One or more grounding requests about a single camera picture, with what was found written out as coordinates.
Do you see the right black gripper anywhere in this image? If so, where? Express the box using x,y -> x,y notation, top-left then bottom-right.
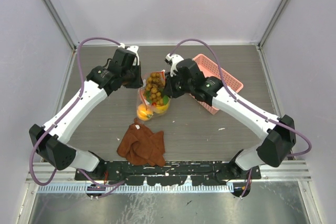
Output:
163,70 -> 193,99

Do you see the brown longan bunch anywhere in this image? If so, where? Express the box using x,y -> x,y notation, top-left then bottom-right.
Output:
143,70 -> 169,106

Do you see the clear zip top bag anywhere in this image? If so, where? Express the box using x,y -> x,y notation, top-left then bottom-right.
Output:
137,70 -> 170,121

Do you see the yellow apple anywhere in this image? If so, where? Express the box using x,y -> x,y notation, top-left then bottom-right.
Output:
153,99 -> 170,116

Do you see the orange peach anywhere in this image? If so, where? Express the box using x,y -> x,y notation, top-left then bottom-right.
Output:
137,103 -> 154,121

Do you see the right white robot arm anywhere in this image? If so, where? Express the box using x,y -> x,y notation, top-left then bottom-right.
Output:
163,54 -> 296,179

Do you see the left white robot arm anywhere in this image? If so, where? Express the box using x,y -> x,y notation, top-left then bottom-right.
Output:
29,46 -> 143,180

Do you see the pink plastic basket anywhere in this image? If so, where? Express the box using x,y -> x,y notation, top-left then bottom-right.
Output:
193,54 -> 244,115

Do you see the brown cloth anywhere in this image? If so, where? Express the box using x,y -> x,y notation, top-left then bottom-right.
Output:
117,118 -> 165,167

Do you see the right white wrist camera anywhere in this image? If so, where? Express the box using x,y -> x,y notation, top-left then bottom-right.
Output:
118,43 -> 140,66

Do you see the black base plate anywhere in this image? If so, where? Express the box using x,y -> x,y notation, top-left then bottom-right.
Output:
75,160 -> 262,187

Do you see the grey slotted cable duct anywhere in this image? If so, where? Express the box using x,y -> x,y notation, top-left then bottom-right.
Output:
37,182 -> 234,194

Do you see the aluminium frame rail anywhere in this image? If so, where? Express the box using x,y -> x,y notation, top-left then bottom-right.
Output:
25,159 -> 312,183

